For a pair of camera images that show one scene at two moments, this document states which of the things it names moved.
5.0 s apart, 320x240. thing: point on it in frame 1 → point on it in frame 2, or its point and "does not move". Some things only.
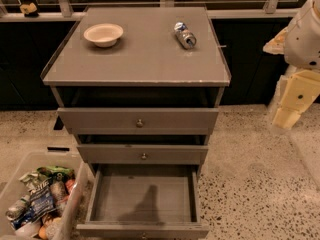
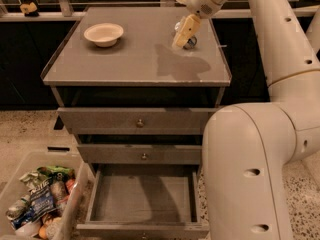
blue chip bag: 42,199 does not move
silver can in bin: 18,208 does not move
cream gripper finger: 286,118 → 188,28
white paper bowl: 103,35 does not move
